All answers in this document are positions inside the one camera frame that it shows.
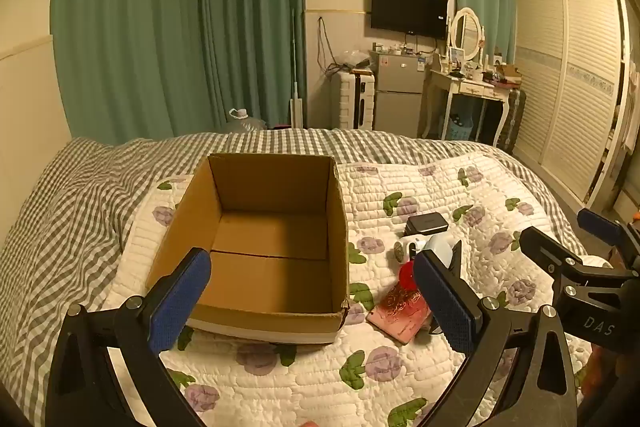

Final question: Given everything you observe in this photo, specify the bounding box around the pink flat packet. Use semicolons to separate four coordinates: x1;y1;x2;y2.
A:
366;282;433;345

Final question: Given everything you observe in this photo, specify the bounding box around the white suitcase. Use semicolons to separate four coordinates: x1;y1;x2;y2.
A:
334;69;377;131

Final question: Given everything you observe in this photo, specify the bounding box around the dark suitcase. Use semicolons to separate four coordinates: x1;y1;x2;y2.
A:
495;87;527;154

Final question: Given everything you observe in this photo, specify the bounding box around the clear water jug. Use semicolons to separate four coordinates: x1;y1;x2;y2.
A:
215;108;268;135

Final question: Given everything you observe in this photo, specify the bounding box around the black wall television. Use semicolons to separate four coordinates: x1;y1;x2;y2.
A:
370;0;449;42

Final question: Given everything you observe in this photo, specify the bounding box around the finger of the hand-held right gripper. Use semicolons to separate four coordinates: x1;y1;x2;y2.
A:
519;226;640;294
576;207;640;269

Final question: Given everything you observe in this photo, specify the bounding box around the white slatted wardrobe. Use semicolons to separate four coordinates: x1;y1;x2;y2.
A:
512;0;633;210

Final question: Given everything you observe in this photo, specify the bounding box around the blue basket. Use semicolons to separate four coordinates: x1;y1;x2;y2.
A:
440;109;475;141

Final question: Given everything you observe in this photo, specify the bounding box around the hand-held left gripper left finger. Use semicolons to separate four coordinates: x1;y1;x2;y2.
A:
45;247;212;427

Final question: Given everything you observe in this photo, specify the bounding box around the white mop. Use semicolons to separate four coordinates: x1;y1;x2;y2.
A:
287;9;306;130

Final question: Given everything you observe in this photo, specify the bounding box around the red round item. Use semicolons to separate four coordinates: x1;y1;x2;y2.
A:
398;261;426;290

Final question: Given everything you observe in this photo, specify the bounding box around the white floral quilt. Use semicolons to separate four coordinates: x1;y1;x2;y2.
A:
102;152;596;427

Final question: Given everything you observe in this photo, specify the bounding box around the wide green curtain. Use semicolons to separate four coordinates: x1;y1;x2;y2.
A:
50;0;307;146

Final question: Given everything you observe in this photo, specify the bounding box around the small open cardboard box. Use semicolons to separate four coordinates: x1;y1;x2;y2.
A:
494;63;522;86

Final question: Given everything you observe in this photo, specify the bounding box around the brown cardboard box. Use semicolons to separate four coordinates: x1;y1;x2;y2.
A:
145;152;351;348

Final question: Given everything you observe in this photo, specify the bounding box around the white oval mirror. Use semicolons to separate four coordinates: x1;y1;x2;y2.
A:
448;7;487;62

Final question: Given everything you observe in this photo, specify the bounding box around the silver fridge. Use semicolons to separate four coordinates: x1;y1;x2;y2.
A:
369;49;431;138

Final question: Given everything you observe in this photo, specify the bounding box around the white dressing table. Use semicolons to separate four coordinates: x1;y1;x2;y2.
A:
421;54;521;148

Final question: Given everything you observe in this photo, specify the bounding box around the small black box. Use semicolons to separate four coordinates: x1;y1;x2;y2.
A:
404;213;449;239

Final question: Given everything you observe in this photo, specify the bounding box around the clear plastic bag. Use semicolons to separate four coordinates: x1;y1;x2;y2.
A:
339;49;375;72

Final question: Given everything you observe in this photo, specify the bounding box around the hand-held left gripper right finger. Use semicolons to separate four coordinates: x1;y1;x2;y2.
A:
412;242;581;427

